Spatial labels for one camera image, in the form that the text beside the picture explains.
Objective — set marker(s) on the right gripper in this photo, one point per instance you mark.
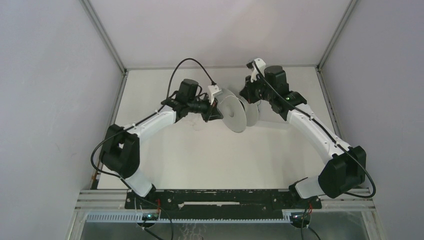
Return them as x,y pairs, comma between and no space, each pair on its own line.
247,91

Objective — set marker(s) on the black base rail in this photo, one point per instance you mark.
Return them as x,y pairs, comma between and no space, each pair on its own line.
220,202

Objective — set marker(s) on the white slotted cable duct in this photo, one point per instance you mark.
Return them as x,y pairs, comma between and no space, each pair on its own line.
149,217

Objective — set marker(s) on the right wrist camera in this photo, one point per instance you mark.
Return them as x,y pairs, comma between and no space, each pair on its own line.
257,67

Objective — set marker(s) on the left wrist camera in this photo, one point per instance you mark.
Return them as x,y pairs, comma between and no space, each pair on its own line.
212,92

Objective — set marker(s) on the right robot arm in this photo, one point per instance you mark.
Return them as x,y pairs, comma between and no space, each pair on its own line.
344,165

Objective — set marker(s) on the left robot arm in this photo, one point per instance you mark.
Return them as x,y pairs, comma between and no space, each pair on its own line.
120,150

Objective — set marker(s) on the white cable spool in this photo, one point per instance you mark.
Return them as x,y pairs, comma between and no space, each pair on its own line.
237,113

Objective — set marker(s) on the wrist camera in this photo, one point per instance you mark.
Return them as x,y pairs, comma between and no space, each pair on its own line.
257,67
212,92

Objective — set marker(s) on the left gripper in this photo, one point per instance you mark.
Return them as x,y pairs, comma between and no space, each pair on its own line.
212,112

